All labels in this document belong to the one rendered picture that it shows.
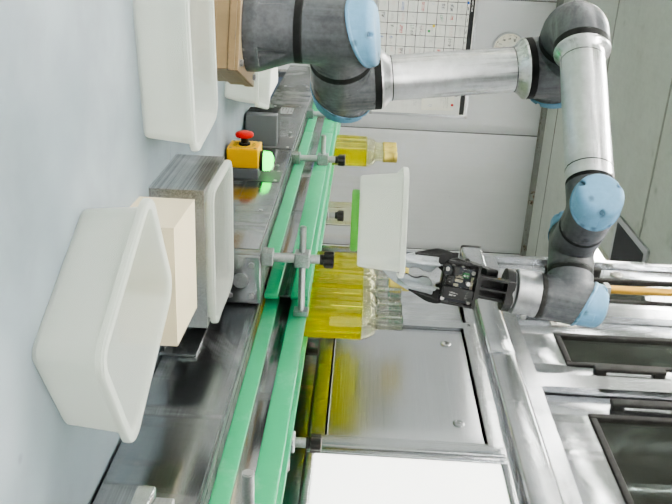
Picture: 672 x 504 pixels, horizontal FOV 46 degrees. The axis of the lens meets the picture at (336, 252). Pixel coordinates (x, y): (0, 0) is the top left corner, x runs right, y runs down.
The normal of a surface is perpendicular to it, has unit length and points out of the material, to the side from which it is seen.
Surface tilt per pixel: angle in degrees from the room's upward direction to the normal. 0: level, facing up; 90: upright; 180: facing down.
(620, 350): 90
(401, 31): 90
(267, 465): 90
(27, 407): 0
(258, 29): 74
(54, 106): 0
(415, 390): 90
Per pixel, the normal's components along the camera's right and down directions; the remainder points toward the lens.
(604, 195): -0.02, -0.44
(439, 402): 0.04, -0.92
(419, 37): -0.04, 0.40
